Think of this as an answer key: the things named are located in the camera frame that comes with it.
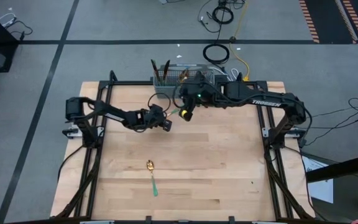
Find black aluminium table frame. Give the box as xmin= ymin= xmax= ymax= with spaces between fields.
xmin=54 ymin=79 xmax=315 ymax=223

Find grey plastic cutlery basket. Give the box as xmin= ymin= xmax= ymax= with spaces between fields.
xmin=152 ymin=63 xmax=215 ymax=100

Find white and black cable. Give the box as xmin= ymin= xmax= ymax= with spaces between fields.
xmin=0 ymin=11 xmax=34 ymax=41

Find gold spoon green handle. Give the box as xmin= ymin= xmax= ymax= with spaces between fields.
xmin=145 ymin=159 xmax=159 ymax=198

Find black cable ring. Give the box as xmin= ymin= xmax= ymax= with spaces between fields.
xmin=202 ymin=43 xmax=231 ymax=65

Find black mat orange stripes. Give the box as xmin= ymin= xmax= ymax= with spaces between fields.
xmin=298 ymin=0 xmax=358 ymax=45

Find white paper sheet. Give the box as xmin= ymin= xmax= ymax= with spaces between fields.
xmin=302 ymin=155 xmax=334 ymax=205

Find yellow power cable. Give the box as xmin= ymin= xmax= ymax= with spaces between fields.
xmin=228 ymin=0 xmax=251 ymax=82

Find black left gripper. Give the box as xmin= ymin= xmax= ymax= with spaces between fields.
xmin=136 ymin=103 xmax=173 ymax=131

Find black desk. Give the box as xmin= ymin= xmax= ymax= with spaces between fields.
xmin=305 ymin=151 xmax=358 ymax=224

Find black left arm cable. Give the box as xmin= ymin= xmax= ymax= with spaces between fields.
xmin=57 ymin=144 xmax=86 ymax=184

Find black coiled cable bundle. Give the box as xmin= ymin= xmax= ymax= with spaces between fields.
xmin=211 ymin=5 xmax=235 ymax=25

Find black tangled floor cables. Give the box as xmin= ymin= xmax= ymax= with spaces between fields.
xmin=292 ymin=96 xmax=358 ymax=147

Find thin black floor cable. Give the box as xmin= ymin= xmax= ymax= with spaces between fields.
xmin=196 ymin=0 xmax=222 ymax=34

